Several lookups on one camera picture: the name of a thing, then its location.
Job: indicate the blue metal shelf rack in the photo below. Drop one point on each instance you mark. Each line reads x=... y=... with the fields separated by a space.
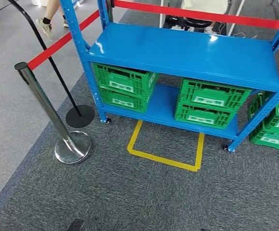
x=185 y=54

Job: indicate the green plastic crate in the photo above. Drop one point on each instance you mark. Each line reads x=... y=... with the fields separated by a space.
x=105 y=97
x=103 y=78
x=257 y=138
x=187 y=94
x=182 y=116
x=270 y=122

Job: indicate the chrome base stool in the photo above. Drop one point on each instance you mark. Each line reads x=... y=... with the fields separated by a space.
x=197 y=23

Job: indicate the red barrier belt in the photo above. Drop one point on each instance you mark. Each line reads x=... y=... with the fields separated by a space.
x=197 y=14
x=57 y=44

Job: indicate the person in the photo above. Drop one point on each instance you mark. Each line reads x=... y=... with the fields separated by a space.
x=204 y=6
x=45 y=22

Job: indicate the yellow floor tape frame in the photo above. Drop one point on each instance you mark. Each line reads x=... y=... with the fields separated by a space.
x=163 y=159

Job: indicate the black stanchion post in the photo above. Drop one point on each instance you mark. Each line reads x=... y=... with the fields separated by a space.
x=80 y=116

